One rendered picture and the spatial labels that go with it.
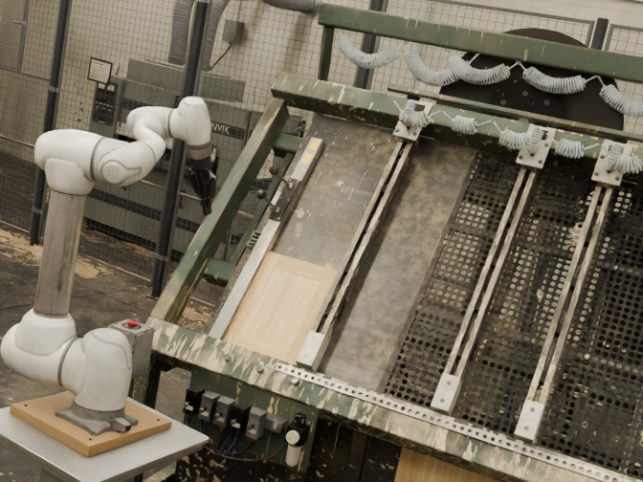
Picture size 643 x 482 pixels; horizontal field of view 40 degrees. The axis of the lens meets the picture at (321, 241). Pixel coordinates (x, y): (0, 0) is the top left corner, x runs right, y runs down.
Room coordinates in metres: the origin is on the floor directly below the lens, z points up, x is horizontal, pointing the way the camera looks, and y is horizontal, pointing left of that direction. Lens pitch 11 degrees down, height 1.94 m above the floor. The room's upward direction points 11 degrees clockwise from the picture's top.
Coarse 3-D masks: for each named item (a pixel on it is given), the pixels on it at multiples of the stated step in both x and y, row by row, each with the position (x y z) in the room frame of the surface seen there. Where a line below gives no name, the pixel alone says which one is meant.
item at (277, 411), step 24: (192, 384) 3.00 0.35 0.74; (216, 384) 2.96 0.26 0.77; (240, 384) 2.93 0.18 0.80; (192, 408) 2.88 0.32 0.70; (216, 408) 2.85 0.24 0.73; (240, 408) 2.81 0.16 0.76; (264, 408) 2.89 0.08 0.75; (288, 408) 2.86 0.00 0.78; (312, 408) 2.83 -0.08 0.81; (216, 432) 2.95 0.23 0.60; (240, 432) 2.81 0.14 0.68; (264, 432) 2.89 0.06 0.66; (288, 432) 2.76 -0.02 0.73; (312, 432) 2.83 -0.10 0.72; (264, 456) 2.88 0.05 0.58; (288, 456) 2.79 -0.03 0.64
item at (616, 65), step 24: (336, 24) 4.07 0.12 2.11; (360, 24) 4.03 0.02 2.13; (384, 24) 3.99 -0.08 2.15; (408, 24) 3.95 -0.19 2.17; (432, 24) 3.92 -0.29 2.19; (456, 48) 3.87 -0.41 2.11; (480, 48) 3.83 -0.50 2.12; (504, 48) 3.80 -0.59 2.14; (528, 48) 3.76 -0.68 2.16; (552, 48) 3.73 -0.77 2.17; (576, 48) 3.70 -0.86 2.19; (600, 72) 3.66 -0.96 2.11; (624, 72) 3.62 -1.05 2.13; (312, 120) 4.21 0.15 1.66; (504, 168) 3.74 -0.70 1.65; (480, 264) 3.58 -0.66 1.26
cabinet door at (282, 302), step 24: (264, 264) 3.27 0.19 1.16; (288, 264) 3.26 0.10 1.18; (312, 264) 3.24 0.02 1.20; (264, 288) 3.20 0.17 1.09; (288, 288) 3.19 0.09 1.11; (312, 288) 3.17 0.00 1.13; (240, 312) 3.14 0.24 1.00; (264, 312) 3.13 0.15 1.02; (288, 312) 3.12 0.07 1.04; (312, 312) 3.10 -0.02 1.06; (240, 336) 3.08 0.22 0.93; (264, 336) 3.07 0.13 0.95; (288, 336) 3.05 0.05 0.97; (288, 360) 2.98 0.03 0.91
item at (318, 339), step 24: (408, 96) 3.44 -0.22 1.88; (408, 144) 3.50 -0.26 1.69; (384, 192) 3.36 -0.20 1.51; (384, 216) 3.34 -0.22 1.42; (360, 240) 3.25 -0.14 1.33; (360, 264) 3.18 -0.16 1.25; (336, 288) 3.11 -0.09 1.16; (336, 312) 3.04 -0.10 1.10; (312, 336) 2.98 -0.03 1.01; (312, 360) 2.91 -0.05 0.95
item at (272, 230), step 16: (320, 144) 3.60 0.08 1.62; (304, 176) 3.51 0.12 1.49; (288, 208) 3.42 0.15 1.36; (272, 224) 3.37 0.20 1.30; (272, 240) 3.33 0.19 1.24; (256, 256) 3.28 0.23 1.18; (256, 272) 3.25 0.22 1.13; (240, 288) 3.19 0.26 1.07; (224, 304) 3.15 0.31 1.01; (240, 304) 3.17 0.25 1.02; (224, 320) 3.10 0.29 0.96; (224, 336) 3.08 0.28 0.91
